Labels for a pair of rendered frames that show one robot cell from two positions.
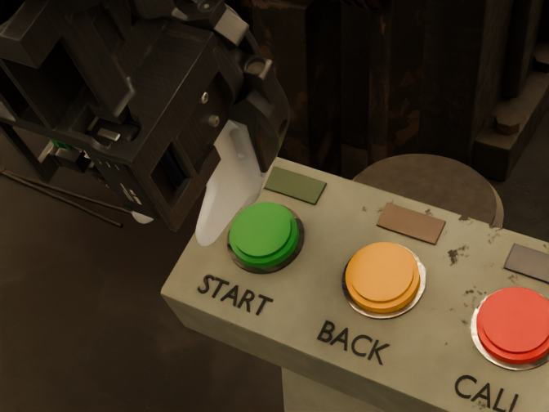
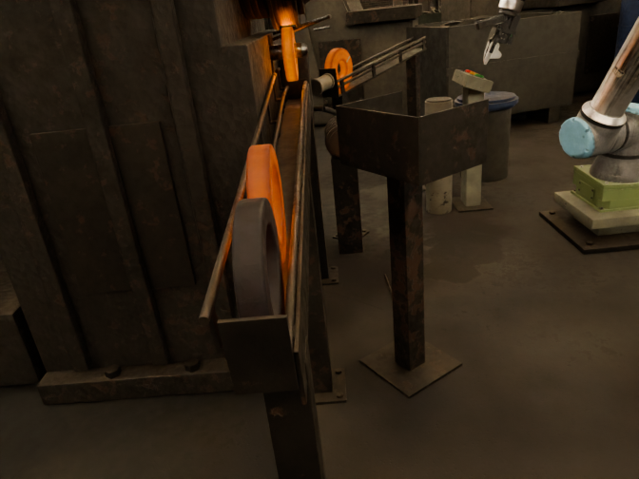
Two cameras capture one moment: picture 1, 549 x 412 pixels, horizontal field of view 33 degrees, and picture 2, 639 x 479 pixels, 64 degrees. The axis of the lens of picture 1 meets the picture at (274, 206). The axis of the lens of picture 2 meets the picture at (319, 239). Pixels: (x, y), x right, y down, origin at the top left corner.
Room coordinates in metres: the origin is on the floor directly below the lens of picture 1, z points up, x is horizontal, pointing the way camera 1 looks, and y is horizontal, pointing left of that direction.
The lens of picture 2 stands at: (2.12, 1.56, 0.92)
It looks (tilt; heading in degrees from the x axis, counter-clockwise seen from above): 24 degrees down; 240
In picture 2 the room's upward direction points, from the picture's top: 6 degrees counter-clockwise
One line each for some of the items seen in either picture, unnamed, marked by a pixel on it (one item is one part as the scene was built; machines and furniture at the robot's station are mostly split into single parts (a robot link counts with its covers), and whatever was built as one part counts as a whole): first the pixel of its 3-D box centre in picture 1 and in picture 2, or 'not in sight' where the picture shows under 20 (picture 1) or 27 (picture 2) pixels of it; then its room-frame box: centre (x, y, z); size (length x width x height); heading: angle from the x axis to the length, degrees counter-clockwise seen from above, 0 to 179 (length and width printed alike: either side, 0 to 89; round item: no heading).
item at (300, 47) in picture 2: not in sight; (279, 51); (1.36, 0.11, 0.82); 0.17 x 0.04 x 0.04; 148
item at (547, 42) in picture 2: not in sight; (481, 69); (-1.06, -1.26, 0.39); 1.03 x 0.83 x 0.77; 163
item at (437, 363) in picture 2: not in sight; (412, 250); (1.37, 0.69, 0.36); 0.26 x 0.20 x 0.72; 93
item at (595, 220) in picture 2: not in sight; (611, 205); (0.18, 0.52, 0.10); 0.32 x 0.32 x 0.04; 59
